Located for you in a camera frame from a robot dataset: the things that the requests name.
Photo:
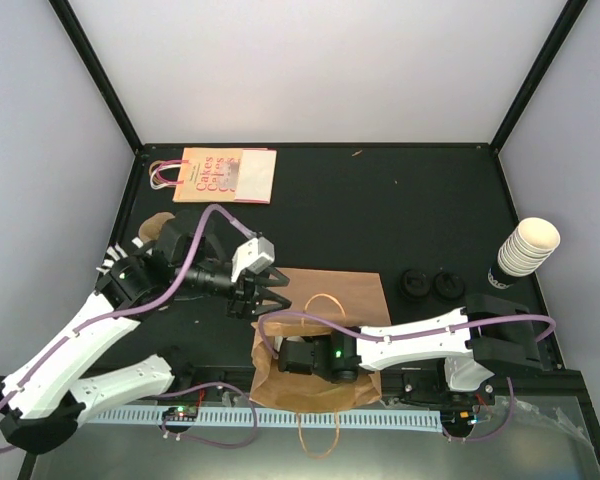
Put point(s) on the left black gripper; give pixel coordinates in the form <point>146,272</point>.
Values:
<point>246,301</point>

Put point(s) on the brown paper bag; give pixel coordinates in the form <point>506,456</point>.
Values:
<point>348,299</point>

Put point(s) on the brown pulp cup carrier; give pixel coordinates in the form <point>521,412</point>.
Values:
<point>150,230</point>

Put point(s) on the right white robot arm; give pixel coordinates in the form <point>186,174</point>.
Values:
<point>485,337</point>

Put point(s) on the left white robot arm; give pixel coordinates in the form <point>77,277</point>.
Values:
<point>44,402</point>

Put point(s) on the black coffee cup lid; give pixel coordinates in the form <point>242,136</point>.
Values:
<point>414,285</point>
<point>448,287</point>

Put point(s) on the printed orange paper bag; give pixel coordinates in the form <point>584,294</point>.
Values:
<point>217,175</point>

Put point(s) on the white plastic cutlery bundle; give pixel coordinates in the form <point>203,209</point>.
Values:
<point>116,253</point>

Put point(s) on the stack of white paper cups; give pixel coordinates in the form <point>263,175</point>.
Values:
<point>530,244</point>

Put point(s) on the perforated white metal rail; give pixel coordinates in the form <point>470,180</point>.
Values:
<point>244,417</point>

